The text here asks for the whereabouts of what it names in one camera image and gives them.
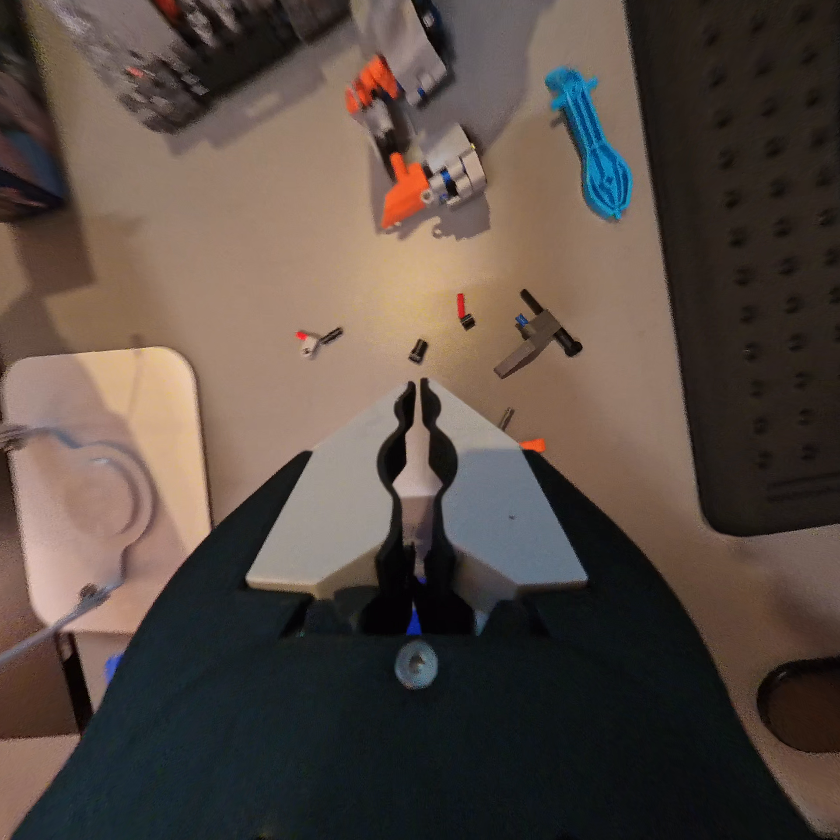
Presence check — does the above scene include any grey orange toy robot head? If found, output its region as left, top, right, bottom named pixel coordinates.
left=344, top=0, right=490, bottom=231

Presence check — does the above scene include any blue toy kit box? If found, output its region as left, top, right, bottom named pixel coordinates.
left=0, top=0, right=67, bottom=221

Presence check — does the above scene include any blue plastic bin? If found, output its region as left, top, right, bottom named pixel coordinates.
left=104, top=576, right=426, bottom=689

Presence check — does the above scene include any white stand base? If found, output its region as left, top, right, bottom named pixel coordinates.
left=0, top=346, right=212, bottom=664

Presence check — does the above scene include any grey bent toy beam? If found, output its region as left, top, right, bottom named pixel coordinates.
left=493, top=308, right=565, bottom=380

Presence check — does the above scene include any white red black connector piece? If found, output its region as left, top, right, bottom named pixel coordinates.
left=295, top=326, right=344, bottom=358

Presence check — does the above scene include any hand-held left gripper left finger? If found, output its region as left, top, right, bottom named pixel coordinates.
left=245, top=381, right=417, bottom=634

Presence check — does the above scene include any black studded mat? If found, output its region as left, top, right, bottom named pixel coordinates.
left=623, top=0, right=840, bottom=536

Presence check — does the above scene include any tracked toy robot body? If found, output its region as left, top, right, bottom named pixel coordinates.
left=52, top=0, right=349, bottom=132

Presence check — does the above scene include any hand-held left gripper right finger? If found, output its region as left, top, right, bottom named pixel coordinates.
left=419, top=377, right=589, bottom=634

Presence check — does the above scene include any blue plastic toy tool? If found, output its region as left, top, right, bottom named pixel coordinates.
left=545, top=66, right=632, bottom=221

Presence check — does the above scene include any black cable grommet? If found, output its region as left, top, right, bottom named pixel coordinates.
left=756, top=658, right=840, bottom=754

